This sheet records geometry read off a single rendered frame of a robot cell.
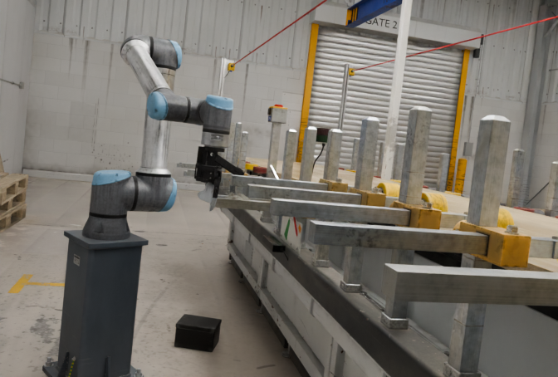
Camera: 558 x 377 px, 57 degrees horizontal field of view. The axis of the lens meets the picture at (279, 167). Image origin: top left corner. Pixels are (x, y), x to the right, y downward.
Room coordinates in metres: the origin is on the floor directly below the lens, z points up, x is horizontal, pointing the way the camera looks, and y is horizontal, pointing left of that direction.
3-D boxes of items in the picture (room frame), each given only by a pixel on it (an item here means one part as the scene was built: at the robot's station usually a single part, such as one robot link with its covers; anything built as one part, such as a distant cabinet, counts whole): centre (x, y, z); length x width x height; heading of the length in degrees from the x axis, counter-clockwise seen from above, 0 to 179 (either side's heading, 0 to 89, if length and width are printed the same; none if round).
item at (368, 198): (1.33, -0.23, 0.95); 0.14 x 0.06 x 0.05; 15
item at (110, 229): (2.14, 0.68, 0.65); 0.19 x 0.19 x 0.10
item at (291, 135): (2.08, -0.03, 0.88); 0.04 x 0.04 x 0.48; 15
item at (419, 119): (1.11, -0.29, 0.94); 0.04 x 0.04 x 0.48; 15
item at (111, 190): (2.14, 0.68, 0.79); 0.17 x 0.15 x 0.18; 122
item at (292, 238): (1.86, -0.07, 0.75); 0.26 x 0.01 x 0.10; 15
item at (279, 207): (1.06, -0.24, 0.95); 0.50 x 0.04 x 0.04; 105
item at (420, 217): (1.09, -0.29, 0.95); 0.14 x 0.06 x 0.05; 15
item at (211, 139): (1.71, 0.22, 1.05); 0.10 x 0.09 x 0.05; 14
